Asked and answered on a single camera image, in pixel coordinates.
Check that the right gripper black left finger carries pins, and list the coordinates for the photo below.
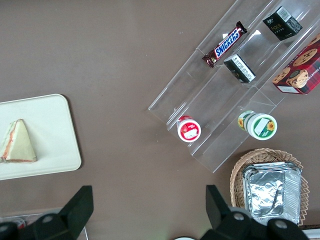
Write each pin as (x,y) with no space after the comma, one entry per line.
(75,215)

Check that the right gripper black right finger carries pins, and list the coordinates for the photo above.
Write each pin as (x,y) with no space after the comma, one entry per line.
(220,220)

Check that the triangular sandwich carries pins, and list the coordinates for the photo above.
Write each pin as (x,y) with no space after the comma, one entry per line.
(20,145)

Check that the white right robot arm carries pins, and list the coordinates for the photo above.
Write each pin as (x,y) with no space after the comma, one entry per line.
(186,238)

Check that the light wicker basket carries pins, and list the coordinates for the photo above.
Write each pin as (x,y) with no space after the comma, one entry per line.
(237,180)

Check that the aluminium foil tray stack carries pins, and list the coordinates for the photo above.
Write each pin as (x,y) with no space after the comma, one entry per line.
(270,192)

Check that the beige plastic tray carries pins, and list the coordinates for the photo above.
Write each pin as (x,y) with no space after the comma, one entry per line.
(55,140)

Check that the clear acrylic bottle rack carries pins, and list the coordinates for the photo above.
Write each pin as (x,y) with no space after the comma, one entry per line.
(15,215)

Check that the red lid cup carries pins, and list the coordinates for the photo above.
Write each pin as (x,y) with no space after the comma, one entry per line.
(189,130)

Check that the white plastic bin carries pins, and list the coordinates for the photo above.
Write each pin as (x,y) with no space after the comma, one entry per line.
(315,235)

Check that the green lid cup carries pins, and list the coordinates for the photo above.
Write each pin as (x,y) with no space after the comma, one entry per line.
(261,126)

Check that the clear acrylic stepped display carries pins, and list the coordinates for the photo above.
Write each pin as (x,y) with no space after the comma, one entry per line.
(220,105)

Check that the small black carton box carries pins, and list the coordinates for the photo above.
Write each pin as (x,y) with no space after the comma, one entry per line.
(281,25)
(240,68)

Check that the red plaid cookie box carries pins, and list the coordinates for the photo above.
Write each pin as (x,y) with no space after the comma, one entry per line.
(300,72)

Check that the Snickers chocolate bar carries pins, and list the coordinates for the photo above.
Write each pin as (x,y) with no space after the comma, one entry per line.
(225,45)

